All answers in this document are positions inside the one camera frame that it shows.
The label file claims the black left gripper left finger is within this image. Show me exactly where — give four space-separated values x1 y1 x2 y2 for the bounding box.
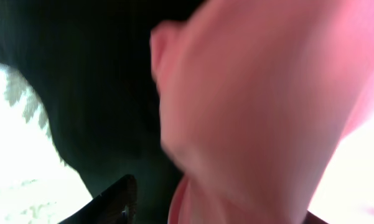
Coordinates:
59 175 137 224

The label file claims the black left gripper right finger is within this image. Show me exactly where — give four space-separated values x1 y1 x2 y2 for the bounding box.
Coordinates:
304 212 328 224

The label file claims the pink cloth garment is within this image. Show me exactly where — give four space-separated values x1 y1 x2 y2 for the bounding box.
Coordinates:
151 0 374 224

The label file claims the black folded garment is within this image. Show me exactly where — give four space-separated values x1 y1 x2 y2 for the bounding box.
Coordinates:
0 0 202 223

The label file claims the white fern-print drawstring bag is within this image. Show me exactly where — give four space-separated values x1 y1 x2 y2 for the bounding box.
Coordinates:
0 64 91 223

